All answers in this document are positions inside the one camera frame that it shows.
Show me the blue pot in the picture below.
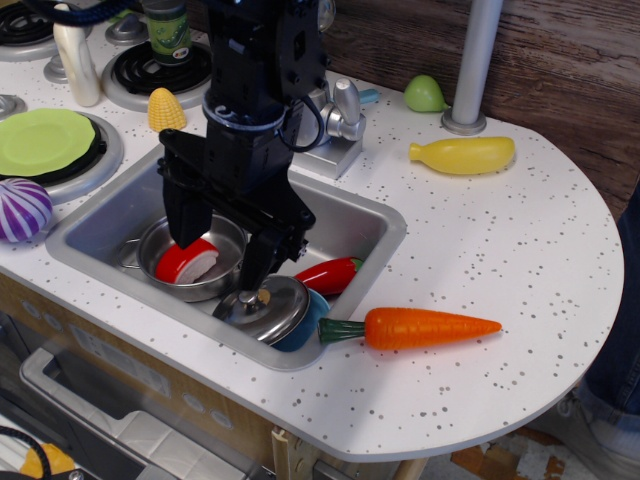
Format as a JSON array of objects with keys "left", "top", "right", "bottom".
[{"left": 272, "top": 289, "right": 330, "bottom": 352}]

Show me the black far stove burner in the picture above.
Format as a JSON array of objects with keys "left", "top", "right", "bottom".
[{"left": 1, "top": 2, "right": 58, "bottom": 63}]

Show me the grey stove knob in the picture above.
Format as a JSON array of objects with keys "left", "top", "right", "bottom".
[{"left": 105, "top": 13, "right": 149, "bottom": 47}]

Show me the steel sink basin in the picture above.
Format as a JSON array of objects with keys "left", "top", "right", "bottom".
[{"left": 46, "top": 146, "right": 406, "bottom": 370}]

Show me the steel pot lid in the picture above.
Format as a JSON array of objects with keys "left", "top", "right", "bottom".
[{"left": 213, "top": 275, "right": 311, "bottom": 345}]

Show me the black stove burner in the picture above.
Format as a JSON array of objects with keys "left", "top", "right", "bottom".
[
  {"left": 1, "top": 2, "right": 58, "bottom": 63},
  {"left": 101, "top": 42, "right": 211, "bottom": 112},
  {"left": 1, "top": 111, "right": 124, "bottom": 205}
]

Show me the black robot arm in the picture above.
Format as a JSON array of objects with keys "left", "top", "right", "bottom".
[{"left": 158, "top": 1, "right": 329, "bottom": 291}]

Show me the black front stove burner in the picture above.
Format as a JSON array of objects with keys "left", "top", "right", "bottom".
[{"left": 1, "top": 111, "right": 124, "bottom": 205}]

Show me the grey oven door handle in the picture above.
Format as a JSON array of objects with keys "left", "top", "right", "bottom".
[{"left": 19, "top": 348, "right": 166, "bottom": 480}]

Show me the green toy can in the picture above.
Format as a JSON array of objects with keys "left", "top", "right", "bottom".
[{"left": 142, "top": 0, "right": 192, "bottom": 67}]

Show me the green toy pear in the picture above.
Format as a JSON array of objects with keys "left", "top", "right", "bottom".
[{"left": 403, "top": 75, "right": 449, "bottom": 113}]

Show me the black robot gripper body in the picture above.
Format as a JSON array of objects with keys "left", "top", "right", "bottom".
[{"left": 158, "top": 108, "right": 315, "bottom": 260}]

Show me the white toy bottle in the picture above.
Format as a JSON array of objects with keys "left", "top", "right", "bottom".
[{"left": 53, "top": 21, "right": 101, "bottom": 107}]

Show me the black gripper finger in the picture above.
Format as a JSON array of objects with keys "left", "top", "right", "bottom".
[
  {"left": 163, "top": 180, "right": 212, "bottom": 249},
  {"left": 240, "top": 228, "right": 288, "bottom": 291}
]

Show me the yellow toy corn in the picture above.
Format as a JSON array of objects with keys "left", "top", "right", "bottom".
[{"left": 147, "top": 87, "right": 187, "bottom": 132}]

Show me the grey metal pole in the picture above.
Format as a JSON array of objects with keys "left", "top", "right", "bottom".
[{"left": 442, "top": 1, "right": 486, "bottom": 136}]

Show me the orange toy carrot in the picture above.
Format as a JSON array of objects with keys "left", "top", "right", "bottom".
[{"left": 318, "top": 307, "right": 502, "bottom": 350}]

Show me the person leg in jeans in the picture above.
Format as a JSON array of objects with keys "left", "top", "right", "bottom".
[{"left": 579, "top": 190, "right": 639, "bottom": 432}]

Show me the grey shoe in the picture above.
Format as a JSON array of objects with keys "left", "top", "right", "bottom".
[{"left": 527, "top": 392, "right": 639, "bottom": 479}]

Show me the yellow toy squash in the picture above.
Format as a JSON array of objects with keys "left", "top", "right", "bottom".
[{"left": 408, "top": 137, "right": 516, "bottom": 175}]

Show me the small steel pan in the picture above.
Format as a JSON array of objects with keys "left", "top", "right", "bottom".
[{"left": 116, "top": 215, "right": 248, "bottom": 303}]

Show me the green plate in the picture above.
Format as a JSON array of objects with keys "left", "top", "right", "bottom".
[{"left": 1, "top": 108, "right": 98, "bottom": 178}]

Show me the silver toy faucet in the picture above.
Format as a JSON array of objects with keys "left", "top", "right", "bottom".
[{"left": 293, "top": 78, "right": 366, "bottom": 179}]

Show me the purple striped onion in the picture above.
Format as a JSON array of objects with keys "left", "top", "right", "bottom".
[{"left": 1, "top": 178, "right": 53, "bottom": 243}]

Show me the red and white sushi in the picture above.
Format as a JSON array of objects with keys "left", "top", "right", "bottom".
[{"left": 154, "top": 238, "right": 219, "bottom": 285}]

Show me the yellow toy item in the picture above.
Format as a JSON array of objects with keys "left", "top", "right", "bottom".
[{"left": 18, "top": 442, "right": 76, "bottom": 477}]

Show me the red chili pepper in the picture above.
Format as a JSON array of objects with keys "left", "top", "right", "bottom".
[{"left": 295, "top": 257, "right": 363, "bottom": 296}]

